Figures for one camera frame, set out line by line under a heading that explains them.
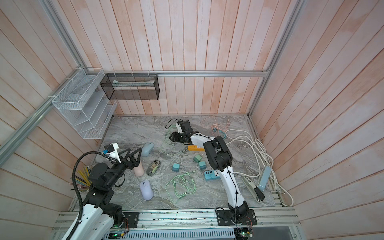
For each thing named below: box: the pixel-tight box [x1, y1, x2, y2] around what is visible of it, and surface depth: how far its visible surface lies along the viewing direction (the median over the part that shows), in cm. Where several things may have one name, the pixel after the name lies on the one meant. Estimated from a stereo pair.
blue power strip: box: [204, 169, 221, 181], surface depth 88 cm
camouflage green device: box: [146, 160, 162, 176], surface depth 92 cm
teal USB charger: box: [198, 161, 207, 170], surface depth 94 cm
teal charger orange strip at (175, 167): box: [172, 163, 180, 172], surface depth 92 cm
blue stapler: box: [258, 166, 271, 192], surface depth 84 cm
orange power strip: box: [187, 145, 205, 152], surface depth 100 cm
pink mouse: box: [133, 160, 145, 177], surface depth 90 cm
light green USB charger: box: [193, 154, 202, 163], surface depth 96 cm
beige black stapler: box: [242, 176, 265, 203], surface depth 81 cm
